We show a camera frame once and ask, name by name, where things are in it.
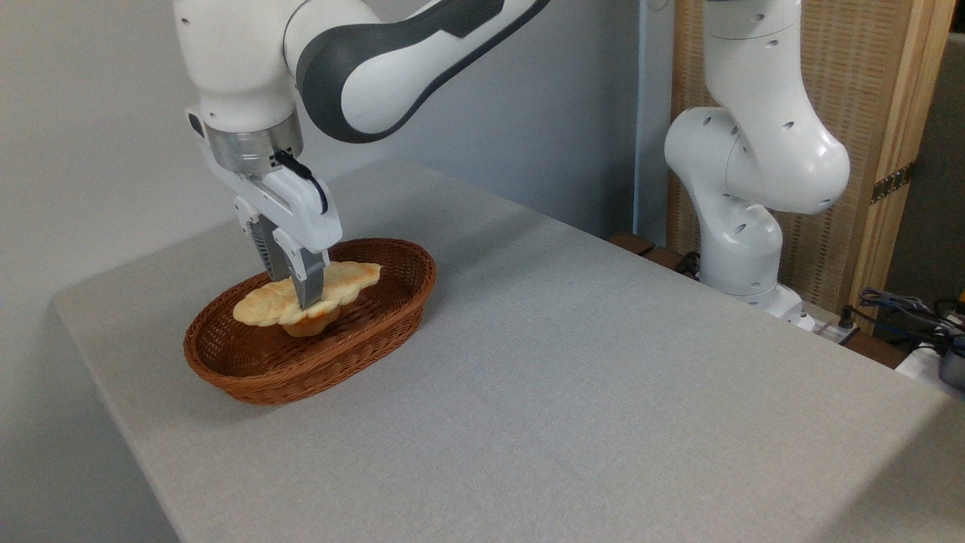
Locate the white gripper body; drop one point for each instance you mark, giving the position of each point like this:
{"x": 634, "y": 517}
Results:
{"x": 301, "y": 207}

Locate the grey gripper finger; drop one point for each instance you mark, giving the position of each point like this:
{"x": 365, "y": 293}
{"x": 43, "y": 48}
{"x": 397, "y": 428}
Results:
{"x": 307, "y": 279}
{"x": 265, "y": 245}

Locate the leaf-shaped bread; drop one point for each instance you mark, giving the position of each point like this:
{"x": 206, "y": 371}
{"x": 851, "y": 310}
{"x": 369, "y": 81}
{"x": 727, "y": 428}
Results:
{"x": 264, "y": 305}

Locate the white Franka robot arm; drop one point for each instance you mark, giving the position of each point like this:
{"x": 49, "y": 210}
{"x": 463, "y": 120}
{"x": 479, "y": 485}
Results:
{"x": 754, "y": 151}

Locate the small round bread roll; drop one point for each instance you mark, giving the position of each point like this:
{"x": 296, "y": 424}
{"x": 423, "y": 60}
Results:
{"x": 309, "y": 324}

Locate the brown wicker basket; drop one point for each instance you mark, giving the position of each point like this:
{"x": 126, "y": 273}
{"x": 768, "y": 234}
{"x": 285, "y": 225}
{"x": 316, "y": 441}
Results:
{"x": 249, "y": 362}

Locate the grey tablecloth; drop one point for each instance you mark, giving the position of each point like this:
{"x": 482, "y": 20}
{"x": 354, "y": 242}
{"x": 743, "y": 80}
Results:
{"x": 603, "y": 362}

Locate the metal screen hinge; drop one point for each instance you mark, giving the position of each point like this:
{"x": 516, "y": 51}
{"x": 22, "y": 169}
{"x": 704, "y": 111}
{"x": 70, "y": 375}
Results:
{"x": 893, "y": 182}

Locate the grey round device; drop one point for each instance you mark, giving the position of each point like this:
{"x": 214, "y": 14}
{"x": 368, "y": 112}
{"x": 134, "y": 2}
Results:
{"x": 954, "y": 368}

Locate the bamboo screen with wood frame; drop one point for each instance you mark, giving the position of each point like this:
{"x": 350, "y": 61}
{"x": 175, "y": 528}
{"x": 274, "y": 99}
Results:
{"x": 867, "y": 83}

